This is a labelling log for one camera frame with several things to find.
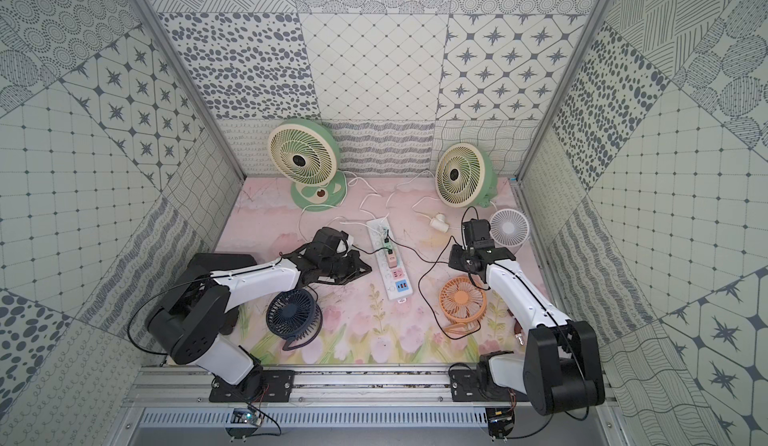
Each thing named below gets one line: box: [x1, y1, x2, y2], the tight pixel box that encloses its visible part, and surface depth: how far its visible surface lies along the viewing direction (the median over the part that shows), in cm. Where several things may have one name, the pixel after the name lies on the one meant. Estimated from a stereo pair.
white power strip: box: [366, 217, 413, 301], surface depth 93 cm
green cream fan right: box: [435, 142, 499, 209], surface depth 104 cm
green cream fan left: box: [268, 119, 348, 212], surface depth 96 cm
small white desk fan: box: [490, 208, 530, 247], surface depth 97 cm
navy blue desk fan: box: [266, 288, 323, 351], surface depth 80 cm
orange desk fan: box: [439, 276, 487, 331], surface depth 81 cm
